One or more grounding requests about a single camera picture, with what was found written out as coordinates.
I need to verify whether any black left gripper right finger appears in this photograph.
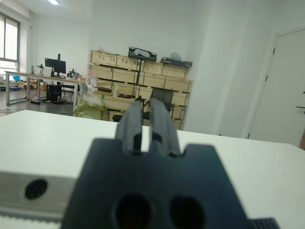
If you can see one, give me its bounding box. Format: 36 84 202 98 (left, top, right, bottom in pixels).
148 97 182 158

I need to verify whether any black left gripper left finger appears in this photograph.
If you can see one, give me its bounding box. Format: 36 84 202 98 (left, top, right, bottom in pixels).
115 100 144 155

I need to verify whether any wooden crate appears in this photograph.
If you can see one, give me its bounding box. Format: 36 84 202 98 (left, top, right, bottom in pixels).
115 54 142 72
162 63 188 80
140 59 164 75
90 49 118 67
112 68 139 84
138 71 167 89
164 75 193 94
88 63 113 81
102 95 136 112
171 92 191 107
137 85 153 101

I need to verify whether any black office chair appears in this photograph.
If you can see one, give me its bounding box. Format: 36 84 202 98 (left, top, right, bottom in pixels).
142 87 175 126

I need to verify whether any yellow-green bag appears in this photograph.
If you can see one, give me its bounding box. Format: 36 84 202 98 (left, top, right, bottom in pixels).
72 98 110 121

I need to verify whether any white plastic bag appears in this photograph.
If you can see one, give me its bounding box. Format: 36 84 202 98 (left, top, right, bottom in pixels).
80 83 105 105

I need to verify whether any pink package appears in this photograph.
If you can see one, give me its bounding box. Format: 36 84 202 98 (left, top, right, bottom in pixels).
87 69 98 87

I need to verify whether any black flat tray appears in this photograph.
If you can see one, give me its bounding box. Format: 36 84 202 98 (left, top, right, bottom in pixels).
160 56 193 67

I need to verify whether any black folding chair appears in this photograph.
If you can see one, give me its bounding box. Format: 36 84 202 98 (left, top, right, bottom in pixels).
61 83 75 104

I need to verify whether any black desk device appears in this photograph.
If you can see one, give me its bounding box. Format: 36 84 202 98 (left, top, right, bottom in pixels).
67 69 81 79

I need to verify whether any black computer tower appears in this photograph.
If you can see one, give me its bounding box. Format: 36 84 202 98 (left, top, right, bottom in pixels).
46 84 62 103

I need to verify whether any black computer monitor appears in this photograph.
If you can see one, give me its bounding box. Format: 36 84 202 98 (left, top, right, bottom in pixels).
44 53 67 78

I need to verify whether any white office desk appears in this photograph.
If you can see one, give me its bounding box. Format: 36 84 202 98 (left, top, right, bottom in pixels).
4 70 86 107

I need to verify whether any white door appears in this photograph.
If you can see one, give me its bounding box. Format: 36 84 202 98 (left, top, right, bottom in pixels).
246 28 305 150

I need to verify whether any window with dark frame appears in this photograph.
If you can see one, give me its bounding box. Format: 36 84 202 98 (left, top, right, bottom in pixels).
0 11 21 72

